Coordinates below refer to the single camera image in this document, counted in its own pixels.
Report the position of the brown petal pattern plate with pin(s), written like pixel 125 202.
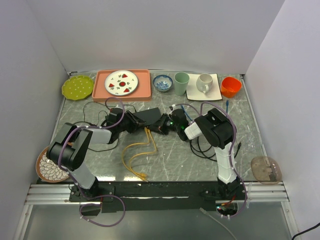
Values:
pixel 47 170

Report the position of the orange plastic bowl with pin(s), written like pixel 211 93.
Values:
pixel 230 86

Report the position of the black power adapter brick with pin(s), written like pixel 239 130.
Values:
pixel 111 119

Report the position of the pale green cup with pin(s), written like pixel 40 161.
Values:
pixel 181 80

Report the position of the white ceramic mug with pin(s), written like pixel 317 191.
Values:
pixel 204 83

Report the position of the transparent brown oval dish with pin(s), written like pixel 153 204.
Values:
pixel 266 170

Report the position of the green dotted plate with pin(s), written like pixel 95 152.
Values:
pixel 77 88

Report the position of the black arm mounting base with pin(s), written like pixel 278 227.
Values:
pixel 114 196

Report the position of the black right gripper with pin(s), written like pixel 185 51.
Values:
pixel 159 126

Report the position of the pink plastic tray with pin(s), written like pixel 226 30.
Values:
pixel 143 93

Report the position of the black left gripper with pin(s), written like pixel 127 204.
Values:
pixel 135 126

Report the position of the blue white patterned bowl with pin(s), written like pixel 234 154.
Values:
pixel 163 83

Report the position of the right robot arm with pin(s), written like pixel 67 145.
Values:
pixel 219 133

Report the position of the white square plate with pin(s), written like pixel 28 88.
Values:
pixel 194 95

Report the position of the white watermelon pattern plate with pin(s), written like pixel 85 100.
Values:
pixel 121 83

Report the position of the aluminium frame rail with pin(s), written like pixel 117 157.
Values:
pixel 51 194

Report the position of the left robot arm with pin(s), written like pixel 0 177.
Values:
pixel 70 145

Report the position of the black network switch box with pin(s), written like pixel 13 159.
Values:
pixel 149 116

